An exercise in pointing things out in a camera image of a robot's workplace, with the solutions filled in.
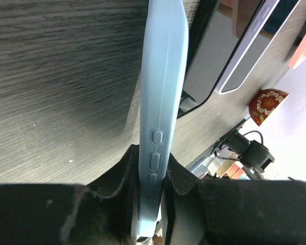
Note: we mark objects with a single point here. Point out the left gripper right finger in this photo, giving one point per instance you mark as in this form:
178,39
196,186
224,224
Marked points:
227,211

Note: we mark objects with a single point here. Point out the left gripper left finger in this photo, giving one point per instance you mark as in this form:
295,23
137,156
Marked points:
102,212

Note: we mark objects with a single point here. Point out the light blue phone case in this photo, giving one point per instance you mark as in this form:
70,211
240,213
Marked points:
163,67

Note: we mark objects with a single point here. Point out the black smartphone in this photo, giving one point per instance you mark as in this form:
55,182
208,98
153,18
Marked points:
209,56
255,46

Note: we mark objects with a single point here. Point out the black phone case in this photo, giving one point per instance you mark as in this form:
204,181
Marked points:
201,56

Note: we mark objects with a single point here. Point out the lavender phone case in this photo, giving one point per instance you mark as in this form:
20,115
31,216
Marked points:
250,48

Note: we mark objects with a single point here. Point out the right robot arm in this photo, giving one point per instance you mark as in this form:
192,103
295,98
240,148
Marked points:
253,155

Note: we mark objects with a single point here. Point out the red floral bowl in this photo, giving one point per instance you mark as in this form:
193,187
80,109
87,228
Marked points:
264,102

